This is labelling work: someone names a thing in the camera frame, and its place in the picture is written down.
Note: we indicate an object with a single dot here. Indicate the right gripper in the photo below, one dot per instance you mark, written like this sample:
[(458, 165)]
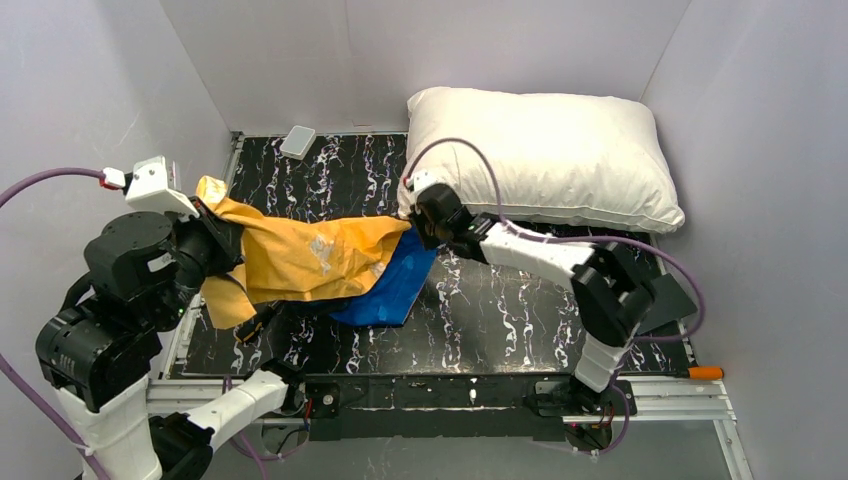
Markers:
[(428, 221)]

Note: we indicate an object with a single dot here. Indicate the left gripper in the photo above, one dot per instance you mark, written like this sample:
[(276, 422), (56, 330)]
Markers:
[(216, 234)]

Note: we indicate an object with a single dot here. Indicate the yellow and blue pillowcase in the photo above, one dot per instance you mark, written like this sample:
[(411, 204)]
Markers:
[(368, 270)]

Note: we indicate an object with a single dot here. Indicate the white pillow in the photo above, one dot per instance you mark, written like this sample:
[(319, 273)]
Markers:
[(549, 158)]

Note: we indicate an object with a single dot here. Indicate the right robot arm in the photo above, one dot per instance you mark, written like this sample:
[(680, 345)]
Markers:
[(612, 296)]

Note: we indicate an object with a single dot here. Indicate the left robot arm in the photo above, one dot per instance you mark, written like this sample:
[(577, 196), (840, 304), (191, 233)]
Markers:
[(145, 269)]

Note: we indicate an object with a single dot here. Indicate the yellow black screwdriver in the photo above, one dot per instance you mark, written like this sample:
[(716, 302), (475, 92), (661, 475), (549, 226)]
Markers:
[(250, 330)]

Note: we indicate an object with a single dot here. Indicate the small white box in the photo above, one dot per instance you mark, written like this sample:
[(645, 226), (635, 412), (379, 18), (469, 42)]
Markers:
[(297, 142)]

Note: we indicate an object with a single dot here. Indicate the black plate on table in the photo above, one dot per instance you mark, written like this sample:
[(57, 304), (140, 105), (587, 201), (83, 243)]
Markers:
[(671, 305)]

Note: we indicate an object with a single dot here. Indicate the aluminium frame rail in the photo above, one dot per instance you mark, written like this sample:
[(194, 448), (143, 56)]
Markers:
[(165, 394)]

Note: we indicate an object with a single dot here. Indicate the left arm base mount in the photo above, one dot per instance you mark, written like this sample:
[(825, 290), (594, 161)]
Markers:
[(307, 397)]

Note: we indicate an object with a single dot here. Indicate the orange handled tool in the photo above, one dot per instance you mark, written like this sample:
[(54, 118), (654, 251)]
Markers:
[(701, 373)]

